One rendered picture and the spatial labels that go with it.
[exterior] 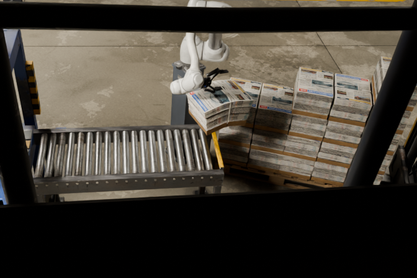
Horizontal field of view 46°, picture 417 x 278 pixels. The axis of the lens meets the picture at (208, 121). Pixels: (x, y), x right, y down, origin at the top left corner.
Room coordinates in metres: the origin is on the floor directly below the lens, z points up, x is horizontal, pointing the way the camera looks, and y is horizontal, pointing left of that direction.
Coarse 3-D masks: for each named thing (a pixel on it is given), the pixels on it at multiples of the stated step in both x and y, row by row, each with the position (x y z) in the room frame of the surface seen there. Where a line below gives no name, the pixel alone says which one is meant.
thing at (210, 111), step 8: (208, 88) 2.90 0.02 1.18; (192, 96) 2.81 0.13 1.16; (200, 96) 2.80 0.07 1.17; (208, 96) 2.80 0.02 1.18; (216, 96) 2.80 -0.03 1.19; (192, 104) 2.82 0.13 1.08; (200, 104) 2.72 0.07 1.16; (208, 104) 2.72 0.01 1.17; (216, 104) 2.72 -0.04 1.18; (224, 104) 2.72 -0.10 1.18; (192, 112) 2.84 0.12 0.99; (200, 112) 2.70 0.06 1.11; (208, 112) 2.65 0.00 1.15; (216, 112) 2.69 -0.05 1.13; (224, 112) 2.73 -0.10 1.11; (200, 120) 2.73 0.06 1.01; (208, 120) 2.66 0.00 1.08; (216, 120) 2.70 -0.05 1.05; (224, 120) 2.74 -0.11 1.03; (208, 128) 2.67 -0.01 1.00
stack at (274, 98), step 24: (264, 96) 3.37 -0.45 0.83; (288, 96) 3.41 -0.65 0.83; (264, 120) 3.20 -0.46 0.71; (288, 120) 3.18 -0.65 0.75; (312, 120) 3.15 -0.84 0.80; (264, 144) 3.19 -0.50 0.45; (288, 144) 3.16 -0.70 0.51; (312, 144) 3.13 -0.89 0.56; (216, 168) 3.24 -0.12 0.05; (240, 168) 3.21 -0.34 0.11; (288, 168) 3.16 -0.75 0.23; (312, 168) 3.13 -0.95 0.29; (336, 168) 3.10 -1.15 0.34
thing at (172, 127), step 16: (48, 128) 2.70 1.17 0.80; (64, 128) 2.72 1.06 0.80; (80, 128) 2.74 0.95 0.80; (96, 128) 2.76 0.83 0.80; (112, 128) 2.78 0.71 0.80; (128, 128) 2.80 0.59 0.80; (144, 128) 2.82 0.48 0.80; (160, 128) 2.84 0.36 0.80; (176, 128) 2.86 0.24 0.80; (192, 128) 2.88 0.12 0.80; (48, 144) 2.65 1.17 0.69
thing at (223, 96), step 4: (212, 84) 2.95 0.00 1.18; (216, 84) 2.95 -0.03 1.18; (216, 92) 2.85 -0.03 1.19; (220, 92) 2.85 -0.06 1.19; (224, 92) 2.86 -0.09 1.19; (220, 96) 2.81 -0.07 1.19; (224, 96) 2.81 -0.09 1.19; (224, 100) 2.77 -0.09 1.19; (228, 100) 2.78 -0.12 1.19; (232, 100) 2.78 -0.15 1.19; (228, 104) 2.74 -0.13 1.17; (232, 104) 2.76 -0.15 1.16; (228, 108) 2.75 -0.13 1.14; (232, 108) 2.76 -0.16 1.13; (228, 112) 2.75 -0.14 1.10; (232, 112) 2.77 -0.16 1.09; (228, 120) 2.76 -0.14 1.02
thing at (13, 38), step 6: (6, 36) 2.71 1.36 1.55; (12, 36) 2.72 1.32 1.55; (18, 36) 2.77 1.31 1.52; (6, 42) 2.63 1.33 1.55; (12, 42) 2.64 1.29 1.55; (18, 42) 2.74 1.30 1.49; (12, 48) 2.57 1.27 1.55; (18, 48) 2.71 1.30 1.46; (12, 54) 2.55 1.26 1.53; (12, 60) 2.52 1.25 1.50; (12, 66) 2.49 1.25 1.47
